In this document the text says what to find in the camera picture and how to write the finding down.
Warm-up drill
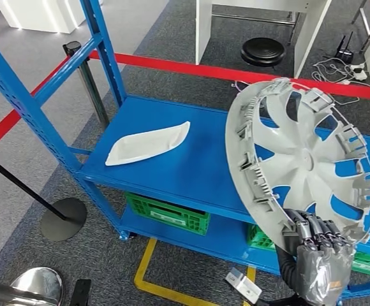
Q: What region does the black stanchion with disc base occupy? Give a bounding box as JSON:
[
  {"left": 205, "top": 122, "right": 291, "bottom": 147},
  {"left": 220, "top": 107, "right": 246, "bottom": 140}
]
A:
[{"left": 0, "top": 155, "right": 88, "bottom": 242}]

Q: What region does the black wifi router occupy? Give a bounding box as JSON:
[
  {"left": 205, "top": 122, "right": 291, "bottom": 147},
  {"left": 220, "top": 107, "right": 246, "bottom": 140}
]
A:
[{"left": 334, "top": 31, "right": 355, "bottom": 65}]

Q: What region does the white display plinth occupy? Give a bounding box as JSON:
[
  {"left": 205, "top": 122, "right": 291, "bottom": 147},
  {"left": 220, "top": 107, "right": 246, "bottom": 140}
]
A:
[{"left": 0, "top": 0, "right": 103, "bottom": 34}]

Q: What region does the white desk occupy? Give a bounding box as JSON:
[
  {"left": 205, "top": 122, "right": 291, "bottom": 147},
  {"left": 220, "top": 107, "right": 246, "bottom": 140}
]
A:
[{"left": 195, "top": 0, "right": 332, "bottom": 80}]

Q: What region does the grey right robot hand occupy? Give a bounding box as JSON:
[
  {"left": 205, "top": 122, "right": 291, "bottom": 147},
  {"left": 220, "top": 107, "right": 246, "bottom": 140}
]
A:
[{"left": 282, "top": 208, "right": 356, "bottom": 306}]

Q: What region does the white plastic trim part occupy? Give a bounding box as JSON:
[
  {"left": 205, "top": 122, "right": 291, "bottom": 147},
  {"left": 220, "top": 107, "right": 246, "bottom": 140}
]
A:
[{"left": 104, "top": 120, "right": 191, "bottom": 167}]

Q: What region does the blue metal shelf rack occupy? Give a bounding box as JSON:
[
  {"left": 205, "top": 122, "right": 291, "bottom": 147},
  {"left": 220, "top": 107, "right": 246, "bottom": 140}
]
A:
[{"left": 0, "top": 0, "right": 370, "bottom": 306}]

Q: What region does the chrome stanchion post black cap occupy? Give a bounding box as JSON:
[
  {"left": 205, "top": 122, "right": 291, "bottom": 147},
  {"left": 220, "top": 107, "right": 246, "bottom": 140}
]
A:
[{"left": 63, "top": 41, "right": 110, "bottom": 129}]

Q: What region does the white cable bundle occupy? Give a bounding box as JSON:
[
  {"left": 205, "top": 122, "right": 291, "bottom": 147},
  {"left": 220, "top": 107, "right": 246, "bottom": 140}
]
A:
[{"left": 311, "top": 57, "right": 370, "bottom": 106}]

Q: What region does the black round stool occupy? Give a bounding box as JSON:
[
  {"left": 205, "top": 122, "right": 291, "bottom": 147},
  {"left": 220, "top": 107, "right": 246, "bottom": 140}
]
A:
[{"left": 234, "top": 37, "right": 287, "bottom": 92}]

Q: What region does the stanchion with chrome dome base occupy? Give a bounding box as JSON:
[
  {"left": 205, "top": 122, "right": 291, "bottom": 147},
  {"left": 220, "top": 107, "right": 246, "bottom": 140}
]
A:
[{"left": 0, "top": 266, "right": 65, "bottom": 306}]

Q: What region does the grey plastic wheel hubcap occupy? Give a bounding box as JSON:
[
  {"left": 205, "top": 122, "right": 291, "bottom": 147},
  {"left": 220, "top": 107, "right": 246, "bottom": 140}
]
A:
[{"left": 224, "top": 77, "right": 370, "bottom": 256}]

